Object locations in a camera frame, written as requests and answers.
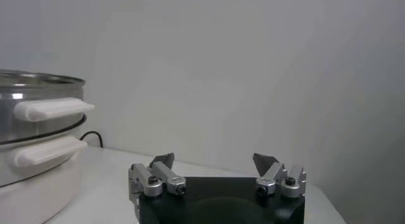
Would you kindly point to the stainless steel steamer basket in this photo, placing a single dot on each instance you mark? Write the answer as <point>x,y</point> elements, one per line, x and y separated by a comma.
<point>41,109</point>

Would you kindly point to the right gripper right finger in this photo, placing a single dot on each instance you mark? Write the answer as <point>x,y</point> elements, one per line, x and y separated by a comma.
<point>273,176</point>

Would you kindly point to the white electric cooking pot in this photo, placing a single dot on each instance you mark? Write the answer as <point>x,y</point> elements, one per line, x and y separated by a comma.
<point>38,196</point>

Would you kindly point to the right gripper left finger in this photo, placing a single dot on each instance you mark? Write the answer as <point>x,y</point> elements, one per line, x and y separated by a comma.
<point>169,177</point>

